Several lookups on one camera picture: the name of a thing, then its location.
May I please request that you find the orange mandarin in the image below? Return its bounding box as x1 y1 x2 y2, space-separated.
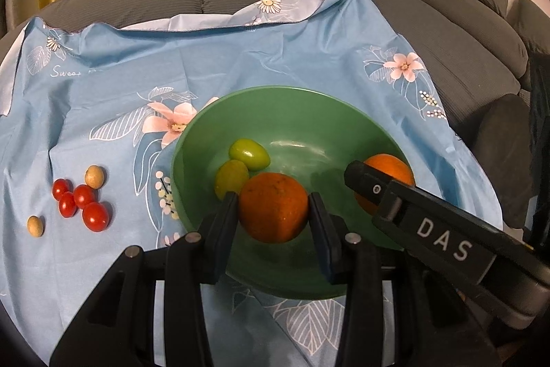
354 154 416 215
239 172 308 244

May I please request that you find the red cherry tomato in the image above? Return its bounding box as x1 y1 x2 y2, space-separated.
82 202 110 232
73 184 96 209
58 191 78 218
51 179 71 201

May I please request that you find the green plastic bowl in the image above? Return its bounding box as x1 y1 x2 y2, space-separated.
172 86 406 300

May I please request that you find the yellow-green oval fruit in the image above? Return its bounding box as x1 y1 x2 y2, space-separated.
214 159 250 200

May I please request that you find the green oval fruit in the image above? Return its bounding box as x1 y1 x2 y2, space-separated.
228 138 270 171

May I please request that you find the blue floral cloth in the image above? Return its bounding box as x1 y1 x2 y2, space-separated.
1 0 503 360

